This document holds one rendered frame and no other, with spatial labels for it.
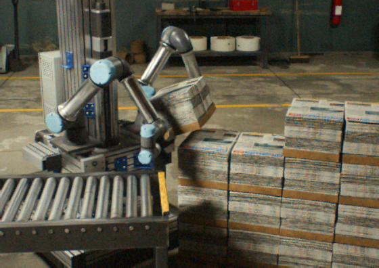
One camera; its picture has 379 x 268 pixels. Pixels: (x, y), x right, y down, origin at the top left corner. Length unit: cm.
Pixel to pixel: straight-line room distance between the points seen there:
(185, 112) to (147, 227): 90
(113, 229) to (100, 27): 131
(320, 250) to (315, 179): 41
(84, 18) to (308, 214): 165
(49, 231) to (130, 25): 735
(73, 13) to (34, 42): 642
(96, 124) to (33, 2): 637
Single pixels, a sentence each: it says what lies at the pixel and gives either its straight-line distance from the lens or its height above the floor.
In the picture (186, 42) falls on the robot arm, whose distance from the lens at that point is 341.
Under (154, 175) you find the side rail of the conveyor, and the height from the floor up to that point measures 79.
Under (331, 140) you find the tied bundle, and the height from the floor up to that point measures 95.
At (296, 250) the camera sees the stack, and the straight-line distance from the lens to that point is 317.
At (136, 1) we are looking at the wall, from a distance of 944.
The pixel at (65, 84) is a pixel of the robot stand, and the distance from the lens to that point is 349.
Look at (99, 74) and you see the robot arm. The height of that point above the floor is 127.
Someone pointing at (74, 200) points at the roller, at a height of 80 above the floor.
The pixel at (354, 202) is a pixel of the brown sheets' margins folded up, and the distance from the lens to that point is 302.
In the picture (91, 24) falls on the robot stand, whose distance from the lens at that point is 328.
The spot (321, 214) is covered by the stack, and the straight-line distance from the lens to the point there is 306.
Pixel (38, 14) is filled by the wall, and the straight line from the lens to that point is 960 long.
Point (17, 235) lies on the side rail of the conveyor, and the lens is 239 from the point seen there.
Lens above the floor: 188
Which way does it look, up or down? 18 degrees down
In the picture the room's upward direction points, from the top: straight up
